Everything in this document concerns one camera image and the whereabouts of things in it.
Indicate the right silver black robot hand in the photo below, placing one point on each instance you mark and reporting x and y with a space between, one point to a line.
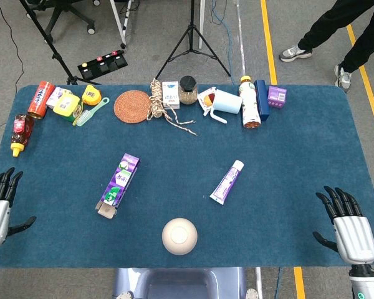
355 240

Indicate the purple cardboard box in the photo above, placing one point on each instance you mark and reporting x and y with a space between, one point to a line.
121 180

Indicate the purple white toothpaste tube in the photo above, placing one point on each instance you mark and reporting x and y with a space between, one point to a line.
226 183

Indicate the white pink packet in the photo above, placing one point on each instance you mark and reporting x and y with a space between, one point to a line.
56 95

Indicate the dark blue box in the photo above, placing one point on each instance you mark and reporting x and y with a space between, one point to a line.
262 99

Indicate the brown syrup bottle yellow cap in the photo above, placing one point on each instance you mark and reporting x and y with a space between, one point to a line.
20 130

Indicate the blue felt table mat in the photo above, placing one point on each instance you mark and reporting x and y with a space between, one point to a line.
81 149

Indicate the red chips can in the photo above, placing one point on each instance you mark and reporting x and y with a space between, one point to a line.
40 99

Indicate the yellow lid green container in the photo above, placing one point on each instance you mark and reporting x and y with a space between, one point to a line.
65 104

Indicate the light green brush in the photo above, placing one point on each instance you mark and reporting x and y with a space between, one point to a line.
84 116

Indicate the yellow tape measure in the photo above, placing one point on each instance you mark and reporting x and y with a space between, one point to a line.
90 95

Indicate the grey white sneaker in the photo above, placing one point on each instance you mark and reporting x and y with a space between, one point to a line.
343 78
294 53

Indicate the drink bottle yellow cap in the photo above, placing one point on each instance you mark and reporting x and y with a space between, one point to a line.
250 106

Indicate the black light stand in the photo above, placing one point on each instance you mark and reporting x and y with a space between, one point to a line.
54 54

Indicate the beige upturned bowl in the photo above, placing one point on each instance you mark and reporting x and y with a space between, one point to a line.
179 236

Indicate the round woven orange coaster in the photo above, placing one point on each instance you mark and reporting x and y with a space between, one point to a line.
132 106

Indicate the blue-grey robot torso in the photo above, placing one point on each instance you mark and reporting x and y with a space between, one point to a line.
180 283

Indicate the black foot pedal board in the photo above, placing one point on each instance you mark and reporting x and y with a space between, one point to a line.
103 66

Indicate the light blue plastic mug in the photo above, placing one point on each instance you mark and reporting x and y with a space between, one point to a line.
227 102

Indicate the white red snack packet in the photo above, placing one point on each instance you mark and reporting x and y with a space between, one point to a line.
205 99

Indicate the white carton with red print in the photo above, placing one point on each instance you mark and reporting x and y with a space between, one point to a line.
170 95

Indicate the black office chair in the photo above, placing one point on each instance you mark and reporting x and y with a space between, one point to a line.
62 9

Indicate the person in black trousers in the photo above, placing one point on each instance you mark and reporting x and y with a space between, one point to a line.
330 21

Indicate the glass jar black lid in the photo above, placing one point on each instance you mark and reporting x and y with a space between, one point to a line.
188 90

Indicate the black tripod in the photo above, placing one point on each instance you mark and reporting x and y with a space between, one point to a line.
191 31

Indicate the white pole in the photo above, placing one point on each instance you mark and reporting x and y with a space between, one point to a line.
201 23

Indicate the white frame leg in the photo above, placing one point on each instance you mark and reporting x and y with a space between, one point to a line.
118 21

